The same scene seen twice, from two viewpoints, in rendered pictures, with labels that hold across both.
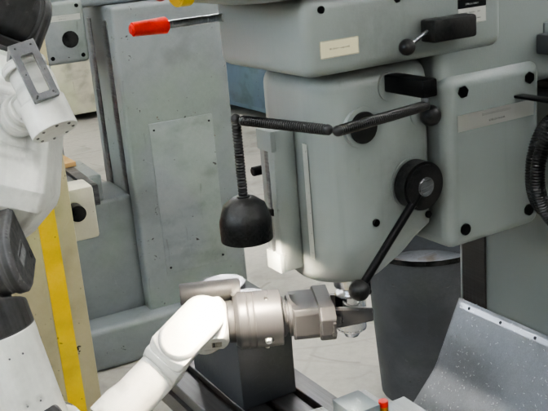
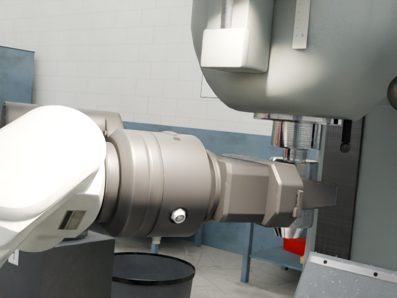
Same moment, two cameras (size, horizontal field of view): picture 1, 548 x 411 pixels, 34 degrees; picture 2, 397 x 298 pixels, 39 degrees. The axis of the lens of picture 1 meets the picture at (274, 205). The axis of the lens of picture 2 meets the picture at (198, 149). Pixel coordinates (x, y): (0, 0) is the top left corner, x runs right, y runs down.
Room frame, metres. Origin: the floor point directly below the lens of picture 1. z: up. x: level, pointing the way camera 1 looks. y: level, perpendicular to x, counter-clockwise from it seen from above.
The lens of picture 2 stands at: (0.81, 0.18, 1.30)
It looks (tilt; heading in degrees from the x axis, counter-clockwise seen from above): 3 degrees down; 338
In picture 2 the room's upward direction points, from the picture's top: 5 degrees clockwise
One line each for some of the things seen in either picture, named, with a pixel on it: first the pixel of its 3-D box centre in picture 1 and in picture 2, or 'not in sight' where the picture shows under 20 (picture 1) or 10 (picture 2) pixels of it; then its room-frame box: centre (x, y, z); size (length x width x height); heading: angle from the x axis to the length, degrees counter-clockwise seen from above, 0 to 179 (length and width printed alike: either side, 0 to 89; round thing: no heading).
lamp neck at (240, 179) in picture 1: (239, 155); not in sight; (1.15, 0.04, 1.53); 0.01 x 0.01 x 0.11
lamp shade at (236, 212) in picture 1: (245, 217); not in sight; (1.15, 0.04, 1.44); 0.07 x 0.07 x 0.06
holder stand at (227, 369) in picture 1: (239, 335); (28, 287); (1.63, 0.09, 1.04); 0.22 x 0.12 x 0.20; 29
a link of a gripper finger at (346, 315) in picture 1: (353, 316); (310, 194); (1.24, -0.11, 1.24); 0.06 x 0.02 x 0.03; 95
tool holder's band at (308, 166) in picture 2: (349, 294); (293, 164); (1.27, -0.11, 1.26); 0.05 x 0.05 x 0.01
